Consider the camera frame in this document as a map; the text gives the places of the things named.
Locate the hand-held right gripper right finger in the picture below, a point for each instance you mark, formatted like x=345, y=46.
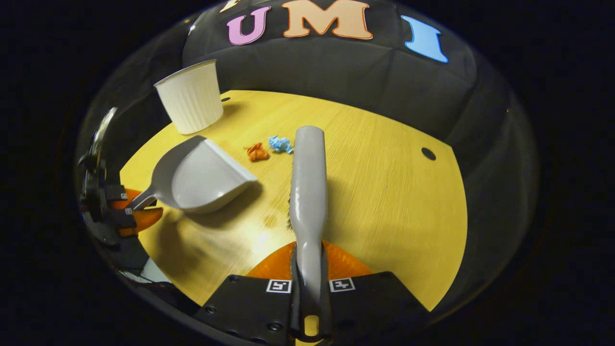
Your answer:
x=365, y=305

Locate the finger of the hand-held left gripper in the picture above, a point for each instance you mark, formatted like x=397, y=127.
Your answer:
x=141, y=220
x=115, y=193

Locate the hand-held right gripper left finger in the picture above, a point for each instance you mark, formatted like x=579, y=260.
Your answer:
x=250, y=307

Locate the small grey broom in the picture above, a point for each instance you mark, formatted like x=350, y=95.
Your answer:
x=308, y=192

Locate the orange paper scrap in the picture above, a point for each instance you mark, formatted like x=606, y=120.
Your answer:
x=257, y=152

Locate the blue paper scrap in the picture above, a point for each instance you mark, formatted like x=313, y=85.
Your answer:
x=280, y=144

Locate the black backdrop cloth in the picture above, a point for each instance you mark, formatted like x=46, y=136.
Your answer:
x=360, y=72

